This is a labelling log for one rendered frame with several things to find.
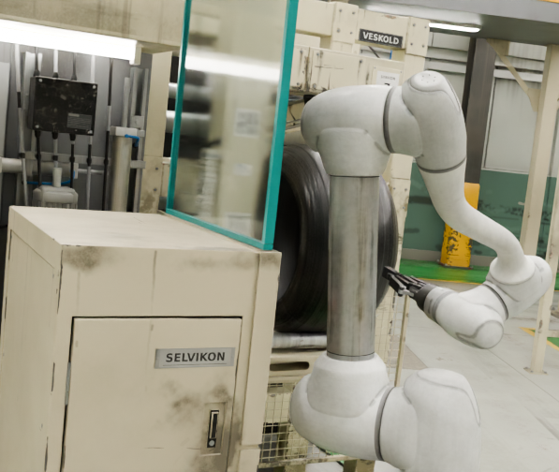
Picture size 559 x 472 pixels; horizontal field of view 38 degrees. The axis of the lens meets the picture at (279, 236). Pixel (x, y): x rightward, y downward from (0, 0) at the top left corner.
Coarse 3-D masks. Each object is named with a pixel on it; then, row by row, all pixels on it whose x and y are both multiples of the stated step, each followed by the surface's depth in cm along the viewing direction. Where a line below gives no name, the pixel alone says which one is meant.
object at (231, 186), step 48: (192, 0) 188; (240, 0) 164; (288, 0) 143; (192, 48) 187; (240, 48) 163; (288, 48) 144; (192, 96) 185; (240, 96) 162; (192, 144) 184; (240, 144) 161; (192, 192) 183; (240, 192) 160; (240, 240) 157
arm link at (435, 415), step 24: (408, 384) 163; (432, 384) 159; (456, 384) 159; (384, 408) 163; (408, 408) 160; (432, 408) 157; (456, 408) 157; (384, 432) 161; (408, 432) 159; (432, 432) 157; (456, 432) 156; (480, 432) 161; (384, 456) 163; (408, 456) 159; (432, 456) 157; (456, 456) 157
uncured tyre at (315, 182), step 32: (288, 160) 239; (320, 160) 234; (288, 192) 274; (320, 192) 227; (384, 192) 236; (288, 224) 280; (320, 224) 224; (384, 224) 231; (288, 256) 280; (320, 256) 224; (384, 256) 231; (288, 288) 233; (320, 288) 227; (384, 288) 236; (288, 320) 238; (320, 320) 235
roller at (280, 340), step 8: (272, 336) 235; (280, 336) 236; (288, 336) 237; (296, 336) 238; (304, 336) 239; (312, 336) 240; (320, 336) 242; (272, 344) 234; (280, 344) 235; (288, 344) 237; (296, 344) 238; (304, 344) 239; (312, 344) 240; (320, 344) 241
